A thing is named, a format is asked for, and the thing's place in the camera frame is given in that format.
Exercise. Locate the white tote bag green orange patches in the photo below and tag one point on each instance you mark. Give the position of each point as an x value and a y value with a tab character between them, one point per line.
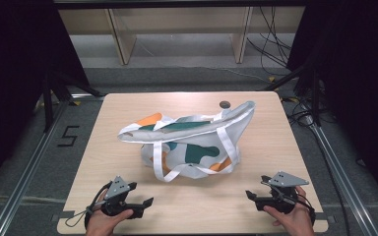
197	134

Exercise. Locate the black metal stand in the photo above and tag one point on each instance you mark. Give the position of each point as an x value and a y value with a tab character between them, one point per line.
314	95
48	105

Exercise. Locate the person's left hand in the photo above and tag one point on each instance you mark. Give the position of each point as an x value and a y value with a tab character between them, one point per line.
100	224

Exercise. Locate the light wooden shelf unit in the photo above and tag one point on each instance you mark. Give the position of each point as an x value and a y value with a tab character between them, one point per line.
124	42

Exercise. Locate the silver metal floor rail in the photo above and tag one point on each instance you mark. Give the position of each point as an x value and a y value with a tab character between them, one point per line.
341	177
29	170

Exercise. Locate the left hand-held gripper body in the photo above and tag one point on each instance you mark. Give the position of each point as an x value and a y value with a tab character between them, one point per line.
116	188

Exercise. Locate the black curtain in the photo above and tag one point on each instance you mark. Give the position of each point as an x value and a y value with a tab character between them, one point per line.
16	72
361	82

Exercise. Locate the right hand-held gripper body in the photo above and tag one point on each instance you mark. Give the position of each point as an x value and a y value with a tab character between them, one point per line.
285	179

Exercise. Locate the person's right hand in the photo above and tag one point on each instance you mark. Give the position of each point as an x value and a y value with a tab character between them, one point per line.
295	221

